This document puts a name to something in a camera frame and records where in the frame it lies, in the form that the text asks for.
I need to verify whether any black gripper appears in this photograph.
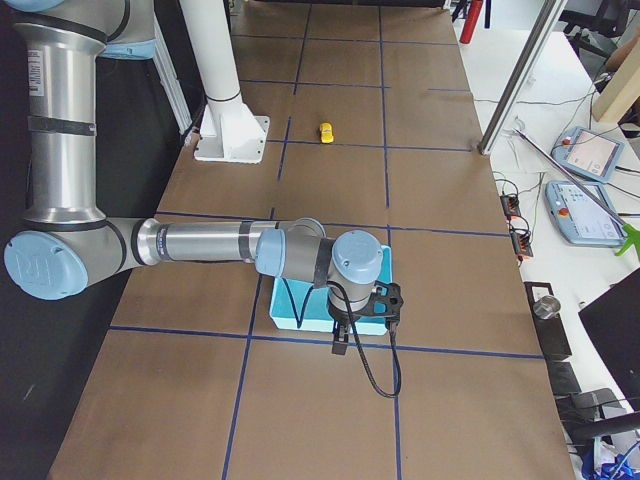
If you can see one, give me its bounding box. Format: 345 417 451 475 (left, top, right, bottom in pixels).
329 305 352 355

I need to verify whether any yellow beetle toy car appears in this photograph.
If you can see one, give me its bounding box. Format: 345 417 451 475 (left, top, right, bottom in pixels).
318 122 335 144

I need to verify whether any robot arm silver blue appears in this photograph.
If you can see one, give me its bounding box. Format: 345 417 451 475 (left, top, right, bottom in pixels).
4 1 401 354

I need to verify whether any light blue plastic bin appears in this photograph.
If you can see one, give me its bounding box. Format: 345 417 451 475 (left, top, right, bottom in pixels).
269 245 393 336

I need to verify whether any orange black connector lower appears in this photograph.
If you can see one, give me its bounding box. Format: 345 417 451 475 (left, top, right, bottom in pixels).
509 227 533 260

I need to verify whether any orange black connector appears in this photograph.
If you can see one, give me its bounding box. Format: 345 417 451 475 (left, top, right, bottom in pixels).
509 227 533 260
500 194 521 219

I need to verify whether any metal cylinder weight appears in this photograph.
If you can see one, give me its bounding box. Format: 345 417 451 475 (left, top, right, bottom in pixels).
532 295 561 320

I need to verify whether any black flat plate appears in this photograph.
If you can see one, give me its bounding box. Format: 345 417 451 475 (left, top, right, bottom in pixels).
524 281 572 361

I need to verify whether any orange black connector upper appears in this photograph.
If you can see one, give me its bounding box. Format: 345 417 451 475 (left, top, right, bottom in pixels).
500 194 521 219

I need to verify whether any white pillar with base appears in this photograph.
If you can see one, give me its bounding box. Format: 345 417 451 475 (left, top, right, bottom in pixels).
180 0 270 164

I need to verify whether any lower teach pendant tablet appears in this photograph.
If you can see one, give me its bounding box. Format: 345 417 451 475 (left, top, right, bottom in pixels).
545 181 625 247

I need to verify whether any teach pendant tablet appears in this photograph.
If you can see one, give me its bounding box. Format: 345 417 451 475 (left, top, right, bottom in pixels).
551 126 624 183
545 181 625 247

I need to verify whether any black monitor corner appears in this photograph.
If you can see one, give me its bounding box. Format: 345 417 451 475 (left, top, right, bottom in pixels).
579 269 639 411

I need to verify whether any upper teach pendant tablet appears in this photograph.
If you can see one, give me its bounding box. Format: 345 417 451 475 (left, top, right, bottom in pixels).
551 126 624 183

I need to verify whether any reacher grabber stick green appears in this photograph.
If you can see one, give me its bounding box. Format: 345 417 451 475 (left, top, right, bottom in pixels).
514 129 639 256

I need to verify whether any wooden board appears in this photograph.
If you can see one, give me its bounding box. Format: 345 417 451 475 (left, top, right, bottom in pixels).
593 44 639 123

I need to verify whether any black camera cable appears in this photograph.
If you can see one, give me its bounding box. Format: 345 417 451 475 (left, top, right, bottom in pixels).
282 277 403 399

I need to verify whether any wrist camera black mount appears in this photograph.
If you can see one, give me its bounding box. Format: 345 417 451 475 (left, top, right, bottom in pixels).
368 281 404 322

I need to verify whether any aluminium frame post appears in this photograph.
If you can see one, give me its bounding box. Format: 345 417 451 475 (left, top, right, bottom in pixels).
478 0 567 155

